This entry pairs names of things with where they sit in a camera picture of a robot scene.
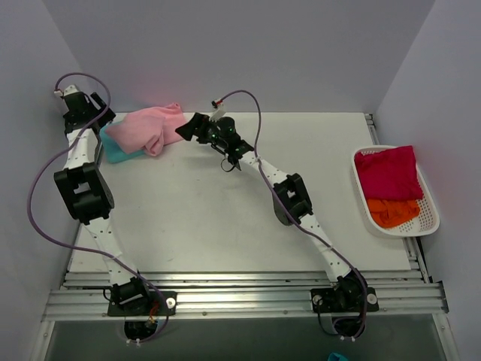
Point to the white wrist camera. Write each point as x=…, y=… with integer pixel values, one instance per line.
x=69, y=90
x=218, y=110

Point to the teal object at bottom edge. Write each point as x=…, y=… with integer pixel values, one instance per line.
x=336, y=357

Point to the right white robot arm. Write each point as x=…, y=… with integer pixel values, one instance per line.
x=291, y=200

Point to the red t-shirt in basket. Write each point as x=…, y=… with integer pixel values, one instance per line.
x=389, y=174

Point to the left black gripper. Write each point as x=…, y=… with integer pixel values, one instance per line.
x=99, y=113

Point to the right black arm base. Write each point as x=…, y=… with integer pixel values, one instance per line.
x=342, y=309

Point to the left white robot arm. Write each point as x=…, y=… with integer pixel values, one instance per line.
x=88, y=197

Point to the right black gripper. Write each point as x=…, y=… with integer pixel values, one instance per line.
x=201, y=128

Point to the white perforated plastic basket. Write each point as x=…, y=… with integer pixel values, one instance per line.
x=426, y=223

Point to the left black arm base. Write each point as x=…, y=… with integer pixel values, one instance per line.
x=135, y=299

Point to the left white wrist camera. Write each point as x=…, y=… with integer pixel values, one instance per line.
x=69, y=90

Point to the folded teal t-shirt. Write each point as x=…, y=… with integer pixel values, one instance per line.
x=114, y=150

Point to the orange t-shirt in basket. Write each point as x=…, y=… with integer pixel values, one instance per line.
x=390, y=214

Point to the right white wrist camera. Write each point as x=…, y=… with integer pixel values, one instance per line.
x=218, y=110

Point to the pink t-shirt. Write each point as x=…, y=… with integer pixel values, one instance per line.
x=147, y=130

